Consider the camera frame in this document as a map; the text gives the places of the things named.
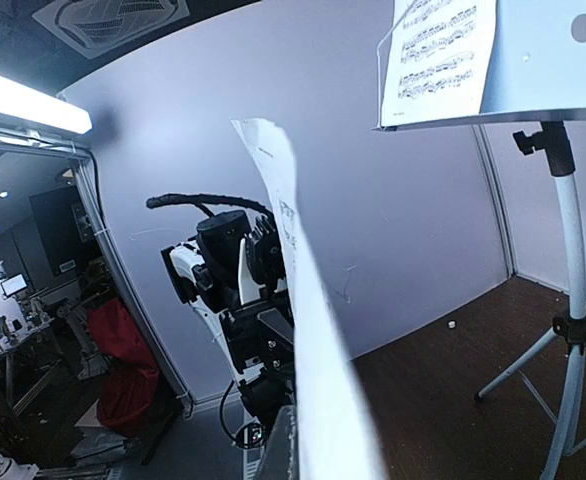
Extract light blue music stand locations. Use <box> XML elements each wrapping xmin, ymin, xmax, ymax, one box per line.
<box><xmin>376</xmin><ymin>1</ymin><xmax>586</xmax><ymax>479</ymax></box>

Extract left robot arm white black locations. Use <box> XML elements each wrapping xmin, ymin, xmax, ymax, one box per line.
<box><xmin>146</xmin><ymin>193</ymin><xmax>295</xmax><ymax>431</ymax></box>

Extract aluminium corner post left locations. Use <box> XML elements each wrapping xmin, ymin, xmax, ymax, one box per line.
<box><xmin>471</xmin><ymin>125</ymin><xmax>518</xmax><ymax>278</ymax></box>

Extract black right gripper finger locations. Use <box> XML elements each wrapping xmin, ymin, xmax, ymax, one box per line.
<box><xmin>254</xmin><ymin>405</ymin><xmax>300</xmax><ymax>480</ymax></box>

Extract red fabric bag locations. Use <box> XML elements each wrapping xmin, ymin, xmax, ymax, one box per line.
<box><xmin>88</xmin><ymin>297</ymin><xmax>160</xmax><ymax>437</ymax></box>

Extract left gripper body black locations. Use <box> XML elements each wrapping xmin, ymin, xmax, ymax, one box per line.
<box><xmin>220</xmin><ymin>304</ymin><xmax>295</xmax><ymax>425</ymax></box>

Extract bright ceiling light bar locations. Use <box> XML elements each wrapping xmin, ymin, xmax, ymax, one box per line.
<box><xmin>0</xmin><ymin>76</ymin><xmax>92</xmax><ymax>135</ymax></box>

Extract sheet music page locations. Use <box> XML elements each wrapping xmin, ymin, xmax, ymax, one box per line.
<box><xmin>379</xmin><ymin>0</ymin><xmax>497</xmax><ymax>128</ymax></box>
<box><xmin>232</xmin><ymin>118</ymin><xmax>388</xmax><ymax>479</ymax></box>

